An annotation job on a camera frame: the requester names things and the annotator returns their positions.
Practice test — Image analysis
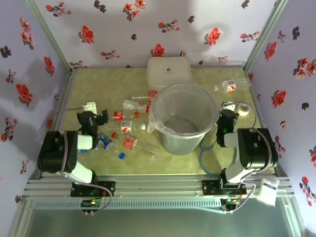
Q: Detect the small clear bottle red cap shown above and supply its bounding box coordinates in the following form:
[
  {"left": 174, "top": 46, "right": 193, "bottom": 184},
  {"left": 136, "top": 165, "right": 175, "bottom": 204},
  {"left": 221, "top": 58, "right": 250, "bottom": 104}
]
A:
[{"left": 113, "top": 111, "right": 140, "bottom": 122}]

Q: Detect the aluminium frame post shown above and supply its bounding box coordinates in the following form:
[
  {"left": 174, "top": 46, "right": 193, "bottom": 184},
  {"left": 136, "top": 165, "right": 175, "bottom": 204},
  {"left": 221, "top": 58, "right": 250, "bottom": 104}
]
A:
[
  {"left": 24, "top": 0, "right": 78, "bottom": 75},
  {"left": 243, "top": 0, "right": 289, "bottom": 75}
]

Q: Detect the blue Pepsi label bottle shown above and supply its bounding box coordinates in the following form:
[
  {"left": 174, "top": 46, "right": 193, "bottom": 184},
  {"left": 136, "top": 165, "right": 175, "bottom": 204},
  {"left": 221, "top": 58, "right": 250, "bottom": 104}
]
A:
[{"left": 97, "top": 133, "right": 126, "bottom": 159}]

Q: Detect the white paper tag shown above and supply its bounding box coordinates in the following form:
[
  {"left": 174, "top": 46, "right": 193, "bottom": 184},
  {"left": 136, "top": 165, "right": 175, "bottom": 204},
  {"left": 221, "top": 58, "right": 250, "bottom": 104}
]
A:
[{"left": 256, "top": 177, "right": 280, "bottom": 206}]

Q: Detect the white tape roll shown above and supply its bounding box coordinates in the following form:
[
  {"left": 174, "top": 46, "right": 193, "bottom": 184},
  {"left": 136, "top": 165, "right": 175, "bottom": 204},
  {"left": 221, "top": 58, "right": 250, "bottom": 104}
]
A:
[{"left": 234, "top": 103, "right": 249, "bottom": 117}]

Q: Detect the wide clear plastic bottle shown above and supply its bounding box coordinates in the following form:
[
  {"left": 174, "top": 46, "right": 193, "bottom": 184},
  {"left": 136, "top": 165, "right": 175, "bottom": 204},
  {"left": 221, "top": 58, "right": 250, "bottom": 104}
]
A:
[{"left": 122, "top": 99, "right": 151, "bottom": 114}]

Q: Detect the clear plastic bin liner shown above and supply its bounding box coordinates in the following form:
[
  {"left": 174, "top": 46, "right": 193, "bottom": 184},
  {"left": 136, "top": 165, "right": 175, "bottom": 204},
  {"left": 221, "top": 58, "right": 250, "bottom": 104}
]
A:
[{"left": 147, "top": 83, "right": 220, "bottom": 135}]

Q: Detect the grey right arm cable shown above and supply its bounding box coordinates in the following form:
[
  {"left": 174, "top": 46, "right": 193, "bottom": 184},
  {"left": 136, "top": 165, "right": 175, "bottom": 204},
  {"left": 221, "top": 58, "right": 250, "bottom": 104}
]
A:
[{"left": 223, "top": 101, "right": 272, "bottom": 214}]

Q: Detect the clear bottle white cap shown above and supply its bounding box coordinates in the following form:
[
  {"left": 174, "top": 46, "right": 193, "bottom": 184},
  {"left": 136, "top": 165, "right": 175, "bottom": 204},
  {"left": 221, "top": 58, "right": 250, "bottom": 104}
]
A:
[{"left": 103, "top": 120, "right": 147, "bottom": 133}]

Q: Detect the clear cola bottle red label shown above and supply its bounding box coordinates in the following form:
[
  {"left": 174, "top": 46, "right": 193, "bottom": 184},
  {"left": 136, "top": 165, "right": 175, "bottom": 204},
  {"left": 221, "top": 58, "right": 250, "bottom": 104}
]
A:
[{"left": 122, "top": 135, "right": 158, "bottom": 158}]

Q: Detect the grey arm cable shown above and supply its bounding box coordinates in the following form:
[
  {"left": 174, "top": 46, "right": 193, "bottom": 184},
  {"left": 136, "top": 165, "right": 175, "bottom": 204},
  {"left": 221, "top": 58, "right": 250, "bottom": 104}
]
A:
[
  {"left": 223, "top": 101, "right": 272, "bottom": 214},
  {"left": 48, "top": 105, "right": 113, "bottom": 214}
]

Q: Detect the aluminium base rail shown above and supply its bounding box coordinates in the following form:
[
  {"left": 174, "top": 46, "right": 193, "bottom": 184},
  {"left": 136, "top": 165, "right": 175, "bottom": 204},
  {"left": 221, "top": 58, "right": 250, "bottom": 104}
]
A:
[{"left": 23, "top": 174, "right": 294, "bottom": 199}]

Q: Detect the grey left arm cable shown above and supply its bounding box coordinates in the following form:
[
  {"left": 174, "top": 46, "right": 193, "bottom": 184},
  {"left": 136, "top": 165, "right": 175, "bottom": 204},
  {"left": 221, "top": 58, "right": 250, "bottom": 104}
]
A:
[{"left": 48, "top": 105, "right": 113, "bottom": 214}]

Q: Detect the grey slotted cable duct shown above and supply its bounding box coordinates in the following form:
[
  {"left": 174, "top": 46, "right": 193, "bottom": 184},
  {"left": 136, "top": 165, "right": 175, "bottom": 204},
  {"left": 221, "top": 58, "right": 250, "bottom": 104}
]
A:
[{"left": 32, "top": 199, "right": 222, "bottom": 210}]

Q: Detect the blue stethoscope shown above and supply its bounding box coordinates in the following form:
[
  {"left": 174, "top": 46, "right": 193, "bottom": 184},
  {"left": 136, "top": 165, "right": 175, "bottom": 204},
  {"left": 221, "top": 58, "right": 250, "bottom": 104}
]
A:
[{"left": 198, "top": 138, "right": 238, "bottom": 177}]

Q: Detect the white lidded storage box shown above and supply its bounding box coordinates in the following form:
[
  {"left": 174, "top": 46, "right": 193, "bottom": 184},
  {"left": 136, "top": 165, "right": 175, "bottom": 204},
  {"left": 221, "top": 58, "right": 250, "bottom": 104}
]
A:
[{"left": 147, "top": 56, "right": 193, "bottom": 93}]

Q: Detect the grey translucent plastic bin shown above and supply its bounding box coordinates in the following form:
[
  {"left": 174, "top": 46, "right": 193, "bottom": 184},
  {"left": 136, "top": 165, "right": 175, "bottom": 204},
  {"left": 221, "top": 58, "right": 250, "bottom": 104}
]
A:
[{"left": 149, "top": 83, "right": 220, "bottom": 156}]

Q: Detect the clear bottle red-white label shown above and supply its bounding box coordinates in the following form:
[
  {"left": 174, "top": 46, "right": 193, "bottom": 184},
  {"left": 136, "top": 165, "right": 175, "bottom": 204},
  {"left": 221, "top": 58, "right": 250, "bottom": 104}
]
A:
[{"left": 213, "top": 77, "right": 252, "bottom": 93}]

